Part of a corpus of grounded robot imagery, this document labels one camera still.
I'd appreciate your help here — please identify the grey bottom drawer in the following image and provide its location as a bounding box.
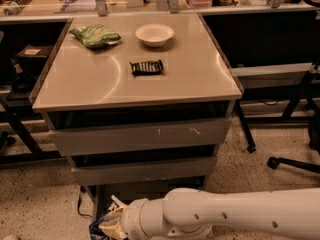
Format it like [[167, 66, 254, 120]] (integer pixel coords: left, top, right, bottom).
[[90, 177, 208, 240]]

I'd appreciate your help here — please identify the grey drawer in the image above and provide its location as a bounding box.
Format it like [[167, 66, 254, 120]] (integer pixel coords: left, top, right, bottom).
[[71, 157, 216, 186], [90, 177, 208, 240], [49, 118, 231, 156]]

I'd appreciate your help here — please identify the grey top drawer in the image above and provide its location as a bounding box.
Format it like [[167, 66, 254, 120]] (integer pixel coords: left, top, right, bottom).
[[49, 118, 231, 156]]

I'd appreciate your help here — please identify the black cable on floor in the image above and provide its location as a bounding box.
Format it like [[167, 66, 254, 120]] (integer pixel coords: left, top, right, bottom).
[[76, 185, 93, 220]]

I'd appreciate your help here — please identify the black table leg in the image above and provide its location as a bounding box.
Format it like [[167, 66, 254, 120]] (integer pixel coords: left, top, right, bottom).
[[235, 101, 256, 153]]

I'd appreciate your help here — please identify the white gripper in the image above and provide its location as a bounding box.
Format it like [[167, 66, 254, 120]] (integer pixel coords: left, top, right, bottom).
[[98, 199, 165, 240]]

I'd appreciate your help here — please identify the white bowl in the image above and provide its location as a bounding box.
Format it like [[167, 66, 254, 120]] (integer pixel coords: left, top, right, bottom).
[[135, 24, 174, 48]]

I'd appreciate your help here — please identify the green chip bag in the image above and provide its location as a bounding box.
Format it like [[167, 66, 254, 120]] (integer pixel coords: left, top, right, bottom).
[[69, 24, 121, 49]]

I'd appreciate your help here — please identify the blue Kettle chip bag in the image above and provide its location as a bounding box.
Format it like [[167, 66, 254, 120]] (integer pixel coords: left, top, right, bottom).
[[89, 195, 126, 240]]

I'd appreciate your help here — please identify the black office chair base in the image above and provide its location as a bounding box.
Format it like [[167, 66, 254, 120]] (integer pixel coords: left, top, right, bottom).
[[267, 115, 320, 174]]

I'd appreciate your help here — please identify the grey drawer cabinet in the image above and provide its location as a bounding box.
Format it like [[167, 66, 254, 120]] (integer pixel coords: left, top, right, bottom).
[[28, 12, 244, 240]]

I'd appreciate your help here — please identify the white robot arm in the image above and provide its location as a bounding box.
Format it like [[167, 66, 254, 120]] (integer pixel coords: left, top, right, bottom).
[[99, 188, 320, 240]]

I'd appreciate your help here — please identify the black striped snack bar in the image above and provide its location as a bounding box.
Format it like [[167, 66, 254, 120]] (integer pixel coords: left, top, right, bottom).
[[130, 60, 164, 76]]

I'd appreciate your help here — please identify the grey middle drawer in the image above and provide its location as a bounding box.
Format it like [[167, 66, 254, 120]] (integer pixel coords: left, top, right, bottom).
[[71, 157, 216, 186]]

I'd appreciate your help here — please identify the black box on shelf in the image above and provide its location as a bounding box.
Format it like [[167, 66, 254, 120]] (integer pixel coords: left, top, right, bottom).
[[14, 45, 53, 74]]

